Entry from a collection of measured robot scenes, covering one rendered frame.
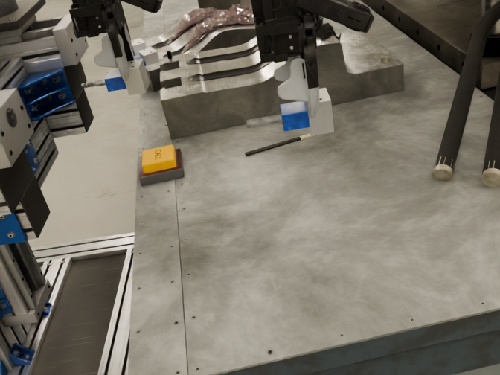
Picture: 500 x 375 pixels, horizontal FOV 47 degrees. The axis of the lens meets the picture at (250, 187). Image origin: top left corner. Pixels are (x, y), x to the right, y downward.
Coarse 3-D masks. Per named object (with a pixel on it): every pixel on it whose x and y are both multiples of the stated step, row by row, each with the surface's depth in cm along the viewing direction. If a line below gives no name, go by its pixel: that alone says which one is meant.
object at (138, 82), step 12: (132, 60) 116; (108, 72) 116; (132, 72) 112; (144, 72) 116; (84, 84) 116; (96, 84) 115; (108, 84) 114; (120, 84) 114; (132, 84) 113; (144, 84) 114
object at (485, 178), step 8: (496, 88) 102; (496, 96) 99; (496, 104) 97; (496, 112) 96; (496, 120) 94; (496, 128) 92; (488, 136) 93; (496, 136) 91; (488, 144) 91; (496, 144) 90; (488, 152) 89; (496, 152) 88; (488, 160) 88; (496, 160) 87; (488, 168) 86; (496, 168) 86; (488, 176) 86; (496, 176) 85; (488, 184) 87; (496, 184) 86
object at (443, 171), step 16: (480, 48) 107; (464, 64) 105; (480, 64) 105; (464, 80) 101; (464, 96) 99; (464, 112) 97; (448, 128) 95; (448, 144) 92; (448, 160) 90; (448, 176) 89
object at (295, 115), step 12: (324, 96) 86; (288, 108) 88; (300, 108) 87; (324, 108) 86; (252, 120) 89; (264, 120) 88; (276, 120) 88; (288, 120) 87; (300, 120) 87; (312, 120) 87; (324, 120) 87; (312, 132) 88; (324, 132) 88
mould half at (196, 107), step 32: (352, 32) 138; (160, 64) 132; (224, 64) 127; (320, 64) 115; (352, 64) 121; (384, 64) 119; (192, 96) 114; (224, 96) 115; (256, 96) 116; (352, 96) 119; (192, 128) 118; (224, 128) 119
